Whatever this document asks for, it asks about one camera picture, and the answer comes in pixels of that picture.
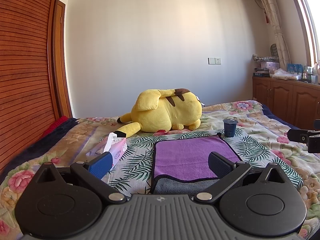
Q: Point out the stack of boxes and books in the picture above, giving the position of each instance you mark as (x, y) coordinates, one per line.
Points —
(265, 66)

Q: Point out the pink tissue pack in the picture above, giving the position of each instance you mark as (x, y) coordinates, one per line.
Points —
(113, 144)

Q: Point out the beige patterned curtain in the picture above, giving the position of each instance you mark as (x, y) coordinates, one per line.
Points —
(272, 11)

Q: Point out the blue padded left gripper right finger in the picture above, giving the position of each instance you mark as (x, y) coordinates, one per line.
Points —
(229, 175)

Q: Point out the dark blue blanket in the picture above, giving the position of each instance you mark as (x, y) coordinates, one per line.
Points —
(40, 147)

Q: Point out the plastic bag with cloth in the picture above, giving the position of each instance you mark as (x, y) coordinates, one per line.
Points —
(284, 75)

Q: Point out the yellow Pikachu plush toy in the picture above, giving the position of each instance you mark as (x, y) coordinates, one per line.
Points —
(161, 110)

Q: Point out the palm leaf print cloth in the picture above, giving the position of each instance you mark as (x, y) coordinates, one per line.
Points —
(132, 174)

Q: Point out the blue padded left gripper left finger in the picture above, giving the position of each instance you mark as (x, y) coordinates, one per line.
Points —
(89, 175)

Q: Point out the purple and grey microfibre towel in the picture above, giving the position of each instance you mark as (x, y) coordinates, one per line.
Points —
(181, 166)

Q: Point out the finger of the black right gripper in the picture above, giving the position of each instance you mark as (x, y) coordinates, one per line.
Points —
(309, 137)

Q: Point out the dark blue plastic cup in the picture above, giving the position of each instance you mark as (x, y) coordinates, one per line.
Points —
(229, 127)

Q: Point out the floral bed quilt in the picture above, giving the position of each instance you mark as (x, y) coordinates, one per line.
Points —
(253, 118)

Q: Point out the red blanket edge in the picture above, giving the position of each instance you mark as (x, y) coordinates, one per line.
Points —
(54, 125)

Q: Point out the wooden low cabinet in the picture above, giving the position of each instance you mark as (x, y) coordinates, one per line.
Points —
(294, 102)

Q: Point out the blue picture box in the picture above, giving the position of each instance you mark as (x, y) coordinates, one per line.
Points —
(295, 68)

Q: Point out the white wall socket plate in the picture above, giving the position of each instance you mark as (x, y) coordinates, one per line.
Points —
(214, 60)

